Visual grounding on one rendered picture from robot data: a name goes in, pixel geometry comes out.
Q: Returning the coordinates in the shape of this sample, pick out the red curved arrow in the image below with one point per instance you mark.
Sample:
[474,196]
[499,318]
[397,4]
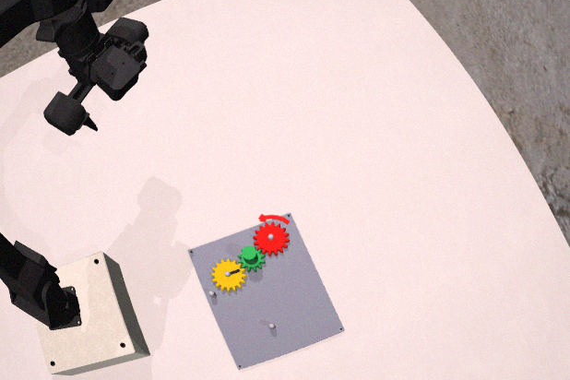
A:
[277,217]

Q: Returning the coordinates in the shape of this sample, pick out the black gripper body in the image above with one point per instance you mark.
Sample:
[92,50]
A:
[65,112]

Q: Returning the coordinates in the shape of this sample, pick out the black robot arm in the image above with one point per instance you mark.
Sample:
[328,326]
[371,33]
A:
[33,286]

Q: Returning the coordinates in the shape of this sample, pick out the red gear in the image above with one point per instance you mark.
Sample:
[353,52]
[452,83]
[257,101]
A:
[276,244]

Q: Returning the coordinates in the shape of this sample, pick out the yellow gear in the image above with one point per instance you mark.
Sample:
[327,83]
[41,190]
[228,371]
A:
[233,280]

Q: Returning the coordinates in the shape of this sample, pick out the green gear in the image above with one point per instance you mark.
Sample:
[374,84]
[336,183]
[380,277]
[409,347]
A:
[251,258]

